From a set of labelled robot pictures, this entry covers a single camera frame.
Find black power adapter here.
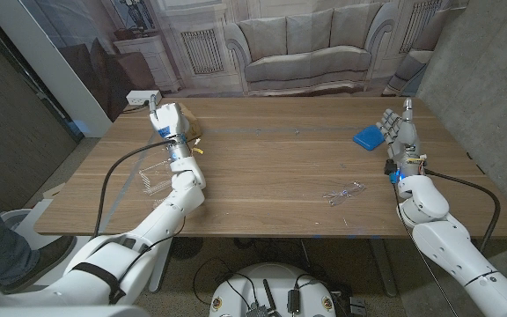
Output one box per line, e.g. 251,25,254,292
286,288,301,314

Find black antenna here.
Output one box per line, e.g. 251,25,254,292
262,278,279,316

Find clear eyeglasses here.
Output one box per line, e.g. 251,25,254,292
322,180,367,207

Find blue sponge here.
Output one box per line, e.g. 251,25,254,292
352,124,386,152

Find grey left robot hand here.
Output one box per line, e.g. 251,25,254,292
148,94,191,140

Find printed living room backdrop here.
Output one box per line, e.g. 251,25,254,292
18,0,470,123

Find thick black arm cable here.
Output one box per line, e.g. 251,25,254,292
92,138,180,239
424,169,501,254

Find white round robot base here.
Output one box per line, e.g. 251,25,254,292
208,262,337,317

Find brown cardboard box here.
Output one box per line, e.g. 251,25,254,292
178,102,203,141

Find cardboard scrap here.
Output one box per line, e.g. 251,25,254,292
41,182,66,200

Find black round floor device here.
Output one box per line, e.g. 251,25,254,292
169,237,204,261

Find white floor stand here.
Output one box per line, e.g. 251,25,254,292
0,197,63,252

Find white power strip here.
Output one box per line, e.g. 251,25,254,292
125,90,163,107

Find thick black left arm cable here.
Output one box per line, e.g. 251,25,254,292
92,138,180,239

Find clear plastic clamshell container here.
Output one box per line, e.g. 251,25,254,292
137,158,176,208

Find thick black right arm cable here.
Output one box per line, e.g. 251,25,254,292
424,169,501,254

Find white robot chest cover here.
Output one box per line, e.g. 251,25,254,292
0,305,151,317

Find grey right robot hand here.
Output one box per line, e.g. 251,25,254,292
377,98,423,161

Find white table leg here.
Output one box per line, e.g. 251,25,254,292
370,237,399,299
148,236,174,294

